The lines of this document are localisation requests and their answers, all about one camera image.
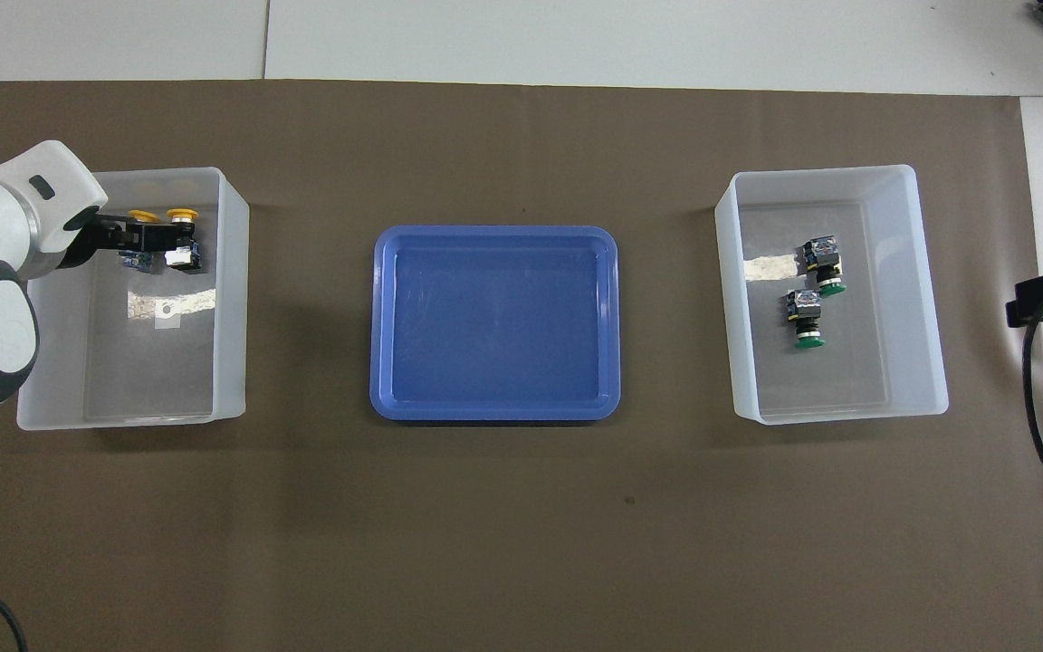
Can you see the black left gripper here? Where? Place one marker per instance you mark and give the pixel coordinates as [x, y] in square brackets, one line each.
[96, 240]

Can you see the yellow push button switch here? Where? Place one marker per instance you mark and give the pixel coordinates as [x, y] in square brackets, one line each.
[143, 215]
[182, 215]

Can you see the green push button switch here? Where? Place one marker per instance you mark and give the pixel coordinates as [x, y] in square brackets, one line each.
[827, 272]

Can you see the black switch component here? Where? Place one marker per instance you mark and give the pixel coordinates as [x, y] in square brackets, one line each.
[807, 317]

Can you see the small white box label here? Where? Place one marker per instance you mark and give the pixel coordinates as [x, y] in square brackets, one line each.
[167, 319]

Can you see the translucent white plastic box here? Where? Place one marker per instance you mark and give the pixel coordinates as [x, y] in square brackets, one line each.
[920, 362]
[168, 398]

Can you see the blue plastic tray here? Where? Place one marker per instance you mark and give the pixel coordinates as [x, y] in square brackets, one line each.
[503, 362]

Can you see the brown paper table mat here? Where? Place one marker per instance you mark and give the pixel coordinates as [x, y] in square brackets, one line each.
[521, 543]

